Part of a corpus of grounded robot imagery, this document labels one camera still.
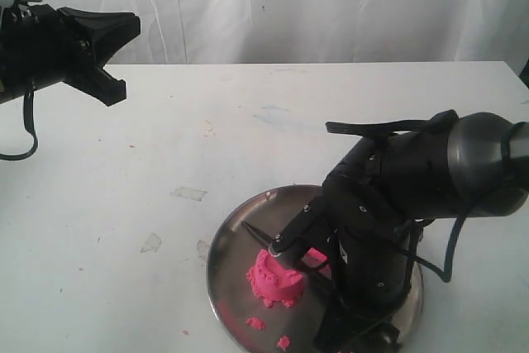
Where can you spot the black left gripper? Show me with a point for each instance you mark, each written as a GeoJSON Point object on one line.
{"type": "Point", "coordinates": [41, 46]}

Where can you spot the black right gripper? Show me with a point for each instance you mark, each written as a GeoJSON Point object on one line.
{"type": "Point", "coordinates": [374, 280]}

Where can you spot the pink sand lump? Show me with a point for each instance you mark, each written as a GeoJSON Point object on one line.
{"type": "Point", "coordinates": [271, 283]}

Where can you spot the black knife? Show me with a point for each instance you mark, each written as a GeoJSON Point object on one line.
{"type": "Point", "coordinates": [314, 265]}

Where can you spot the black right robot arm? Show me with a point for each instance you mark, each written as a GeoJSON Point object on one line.
{"type": "Point", "coordinates": [397, 179]}

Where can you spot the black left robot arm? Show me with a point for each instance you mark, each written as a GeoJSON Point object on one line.
{"type": "Point", "coordinates": [65, 45]}

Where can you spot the pink sand crumb clump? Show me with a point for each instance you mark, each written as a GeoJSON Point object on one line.
{"type": "Point", "coordinates": [255, 323]}
{"type": "Point", "coordinates": [283, 343]}

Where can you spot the round steel plate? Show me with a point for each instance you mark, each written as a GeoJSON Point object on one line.
{"type": "Point", "coordinates": [233, 252]}

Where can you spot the white backdrop curtain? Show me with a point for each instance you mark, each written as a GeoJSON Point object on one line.
{"type": "Point", "coordinates": [320, 31]}

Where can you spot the clear tape piece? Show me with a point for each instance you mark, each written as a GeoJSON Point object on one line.
{"type": "Point", "coordinates": [188, 193]}
{"type": "Point", "coordinates": [152, 244]}

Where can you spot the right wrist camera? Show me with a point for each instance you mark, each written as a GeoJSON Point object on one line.
{"type": "Point", "coordinates": [310, 228]}

